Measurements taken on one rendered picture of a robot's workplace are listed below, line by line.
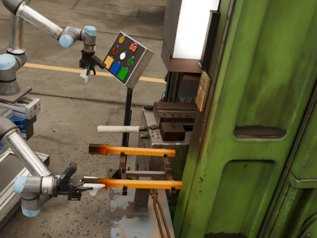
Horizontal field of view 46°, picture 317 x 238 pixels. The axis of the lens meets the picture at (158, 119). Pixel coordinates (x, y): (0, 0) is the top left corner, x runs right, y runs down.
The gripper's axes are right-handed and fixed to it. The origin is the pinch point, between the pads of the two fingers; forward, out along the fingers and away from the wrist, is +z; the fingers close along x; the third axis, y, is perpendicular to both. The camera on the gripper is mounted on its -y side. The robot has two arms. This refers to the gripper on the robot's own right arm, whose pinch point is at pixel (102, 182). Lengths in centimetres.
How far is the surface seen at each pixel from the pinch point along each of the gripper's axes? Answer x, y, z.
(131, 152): -22.7, 0.0, 14.1
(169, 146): -38, 6, 36
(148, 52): -103, -21, 27
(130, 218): -5.1, 26.3, 15.0
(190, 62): -53, -37, 43
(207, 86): -27, -36, 46
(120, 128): -94, 33, 14
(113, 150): -22.9, -0.6, 5.4
